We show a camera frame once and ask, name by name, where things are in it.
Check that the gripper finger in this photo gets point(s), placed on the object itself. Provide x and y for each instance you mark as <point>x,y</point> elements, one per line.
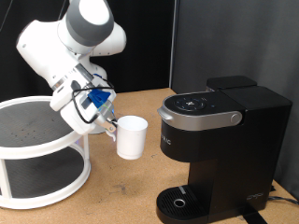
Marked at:
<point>108,119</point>

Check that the black tape strip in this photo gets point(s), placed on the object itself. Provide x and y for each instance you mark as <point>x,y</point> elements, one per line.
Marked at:
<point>253,217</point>

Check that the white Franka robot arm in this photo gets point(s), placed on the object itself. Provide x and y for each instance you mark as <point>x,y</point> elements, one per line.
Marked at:
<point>56,53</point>

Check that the black backdrop curtain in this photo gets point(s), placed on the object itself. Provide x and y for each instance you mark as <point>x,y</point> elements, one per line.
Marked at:
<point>146,46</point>

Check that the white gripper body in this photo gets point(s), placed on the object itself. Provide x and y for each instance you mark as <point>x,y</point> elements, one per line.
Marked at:
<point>79,119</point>

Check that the black Keurig coffee machine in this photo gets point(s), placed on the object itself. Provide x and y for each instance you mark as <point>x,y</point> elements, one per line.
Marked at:
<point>236,149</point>

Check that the white two-tier turntable shelf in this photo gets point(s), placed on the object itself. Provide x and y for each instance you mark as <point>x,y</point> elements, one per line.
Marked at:
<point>46,161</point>

